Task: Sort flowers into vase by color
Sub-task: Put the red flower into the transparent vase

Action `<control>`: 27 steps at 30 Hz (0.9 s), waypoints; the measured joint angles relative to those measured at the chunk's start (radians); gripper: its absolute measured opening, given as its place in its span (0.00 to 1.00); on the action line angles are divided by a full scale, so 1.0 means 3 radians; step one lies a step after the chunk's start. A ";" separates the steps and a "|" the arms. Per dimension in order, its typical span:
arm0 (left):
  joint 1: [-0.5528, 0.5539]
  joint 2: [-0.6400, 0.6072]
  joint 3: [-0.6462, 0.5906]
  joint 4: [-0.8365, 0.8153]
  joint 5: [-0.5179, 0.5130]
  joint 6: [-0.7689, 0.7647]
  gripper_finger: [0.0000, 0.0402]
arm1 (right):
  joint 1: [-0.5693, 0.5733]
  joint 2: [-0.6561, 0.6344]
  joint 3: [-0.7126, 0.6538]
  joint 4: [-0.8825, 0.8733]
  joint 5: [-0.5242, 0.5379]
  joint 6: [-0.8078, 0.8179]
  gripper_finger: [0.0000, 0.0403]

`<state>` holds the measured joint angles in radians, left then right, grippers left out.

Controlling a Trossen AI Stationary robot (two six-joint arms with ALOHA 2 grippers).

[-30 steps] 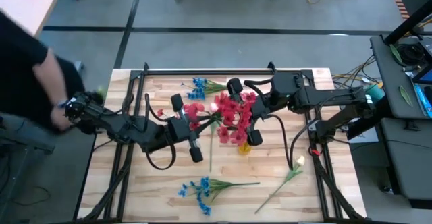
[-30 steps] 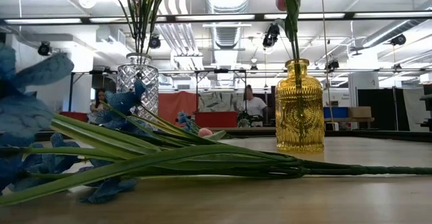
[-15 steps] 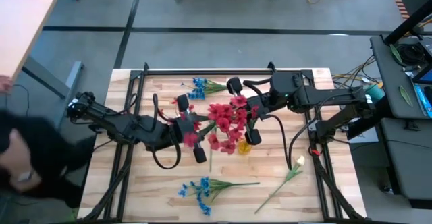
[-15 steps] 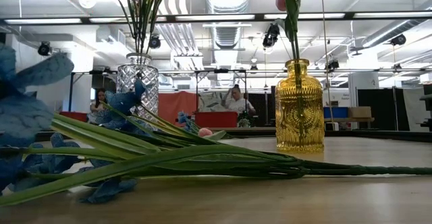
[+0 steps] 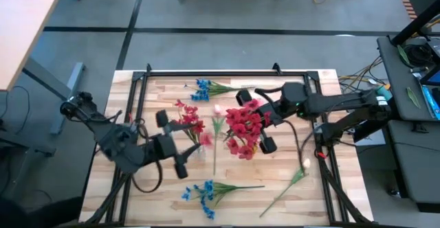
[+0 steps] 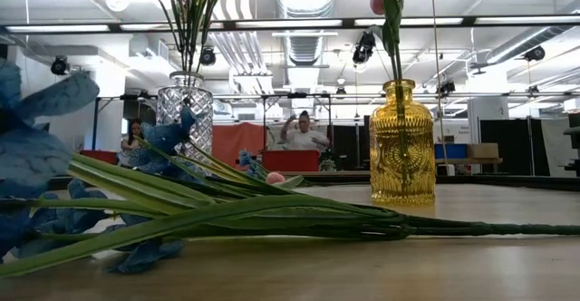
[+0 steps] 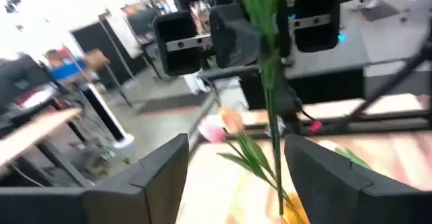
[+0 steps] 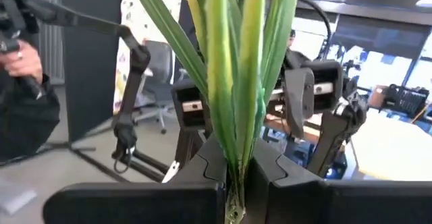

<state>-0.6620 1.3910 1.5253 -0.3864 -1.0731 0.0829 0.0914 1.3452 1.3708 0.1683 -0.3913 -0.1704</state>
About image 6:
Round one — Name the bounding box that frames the clear cut glass vase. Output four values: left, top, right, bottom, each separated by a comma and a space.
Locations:
156, 70, 215, 178

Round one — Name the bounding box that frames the yellow embossed glass vase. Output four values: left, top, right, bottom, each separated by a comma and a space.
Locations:
369, 78, 437, 207

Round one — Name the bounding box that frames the red artificial flower bunch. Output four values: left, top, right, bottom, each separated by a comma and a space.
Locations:
121, 0, 228, 87

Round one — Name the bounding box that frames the person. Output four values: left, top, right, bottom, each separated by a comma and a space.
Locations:
279, 109, 332, 152
120, 118, 144, 152

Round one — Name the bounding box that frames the red plastic bin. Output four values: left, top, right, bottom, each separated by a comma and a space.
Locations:
259, 149, 320, 173
80, 150, 120, 165

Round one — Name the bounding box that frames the orange red fabric panel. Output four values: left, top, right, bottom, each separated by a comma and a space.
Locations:
209, 121, 266, 170

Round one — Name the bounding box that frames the black screen panel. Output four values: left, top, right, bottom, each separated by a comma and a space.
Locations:
329, 123, 371, 171

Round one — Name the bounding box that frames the blue plastic bin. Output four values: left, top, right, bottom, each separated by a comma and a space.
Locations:
433, 142, 469, 160

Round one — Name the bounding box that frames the brown cardboard box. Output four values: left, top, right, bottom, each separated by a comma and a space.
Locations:
467, 142, 500, 160

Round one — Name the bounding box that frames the white pillar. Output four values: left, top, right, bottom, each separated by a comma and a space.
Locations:
466, 95, 510, 146

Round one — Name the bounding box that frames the black partition panel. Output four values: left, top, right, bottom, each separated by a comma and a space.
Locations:
478, 118, 552, 177

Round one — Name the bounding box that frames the black machine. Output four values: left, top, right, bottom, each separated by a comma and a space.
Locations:
560, 112, 580, 178

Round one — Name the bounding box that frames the black gantry frame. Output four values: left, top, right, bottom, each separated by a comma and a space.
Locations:
92, 91, 580, 151

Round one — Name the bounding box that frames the silver ventilation duct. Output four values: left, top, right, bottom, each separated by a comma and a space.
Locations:
274, 0, 339, 69

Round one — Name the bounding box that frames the black ceiling light rail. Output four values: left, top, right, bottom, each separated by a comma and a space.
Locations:
0, 15, 580, 34

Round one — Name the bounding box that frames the thin hanging cable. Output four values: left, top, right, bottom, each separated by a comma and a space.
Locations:
428, 0, 450, 169

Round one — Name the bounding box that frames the grey diagonal ventilation duct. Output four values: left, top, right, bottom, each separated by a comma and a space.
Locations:
485, 24, 573, 65

